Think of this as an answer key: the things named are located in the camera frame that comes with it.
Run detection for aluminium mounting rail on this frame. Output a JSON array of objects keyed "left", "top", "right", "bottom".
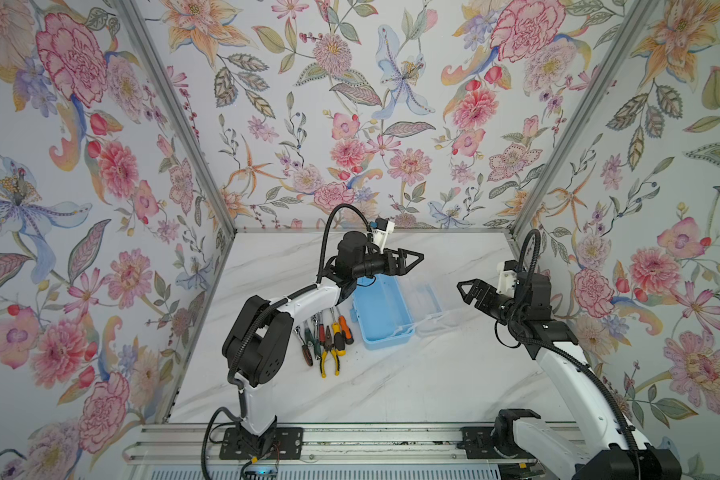
[{"left": 124, "top": 422, "right": 539, "bottom": 466}]

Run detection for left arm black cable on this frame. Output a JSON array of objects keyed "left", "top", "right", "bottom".
[{"left": 200, "top": 203, "right": 373, "bottom": 480}]

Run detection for yellow handle pliers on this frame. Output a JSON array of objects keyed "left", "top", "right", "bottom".
[{"left": 320, "top": 309, "right": 346, "bottom": 378}]

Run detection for ratchet wrench dark red handle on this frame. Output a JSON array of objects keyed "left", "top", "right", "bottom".
[{"left": 294, "top": 326, "right": 314, "bottom": 367}]

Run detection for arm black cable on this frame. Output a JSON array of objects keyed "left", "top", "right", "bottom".
[
  {"left": 491, "top": 228, "right": 643, "bottom": 457},
  {"left": 200, "top": 203, "right": 373, "bottom": 480}
]

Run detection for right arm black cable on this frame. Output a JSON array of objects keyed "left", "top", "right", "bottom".
[{"left": 491, "top": 228, "right": 643, "bottom": 457}]

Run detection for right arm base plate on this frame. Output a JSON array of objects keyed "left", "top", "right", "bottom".
[{"left": 457, "top": 426, "right": 536, "bottom": 462}]

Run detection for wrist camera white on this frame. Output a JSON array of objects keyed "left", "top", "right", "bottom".
[
  {"left": 496, "top": 260, "right": 518, "bottom": 297},
  {"left": 371, "top": 217, "right": 395, "bottom": 252}
]

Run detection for blue transparent plastic toolbox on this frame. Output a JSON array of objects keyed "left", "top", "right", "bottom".
[{"left": 350, "top": 265, "right": 468, "bottom": 350}]

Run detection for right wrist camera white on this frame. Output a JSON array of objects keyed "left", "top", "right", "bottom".
[{"left": 496, "top": 260, "right": 518, "bottom": 297}]

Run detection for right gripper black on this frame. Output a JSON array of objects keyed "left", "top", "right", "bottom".
[{"left": 459, "top": 280, "right": 524, "bottom": 330}]

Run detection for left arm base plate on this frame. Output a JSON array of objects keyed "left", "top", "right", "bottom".
[{"left": 219, "top": 427, "right": 304, "bottom": 460}]

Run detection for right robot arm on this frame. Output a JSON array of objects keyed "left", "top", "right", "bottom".
[{"left": 457, "top": 273, "right": 682, "bottom": 479}]

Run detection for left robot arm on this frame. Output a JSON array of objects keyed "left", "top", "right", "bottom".
[{"left": 221, "top": 228, "right": 424, "bottom": 436}]

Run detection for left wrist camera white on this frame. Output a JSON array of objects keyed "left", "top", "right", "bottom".
[{"left": 371, "top": 217, "right": 395, "bottom": 252}]

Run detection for orange black screwdriver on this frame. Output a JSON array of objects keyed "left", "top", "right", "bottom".
[{"left": 332, "top": 306, "right": 354, "bottom": 345}]

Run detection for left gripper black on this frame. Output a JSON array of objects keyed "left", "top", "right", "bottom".
[{"left": 348, "top": 247, "right": 420, "bottom": 281}]

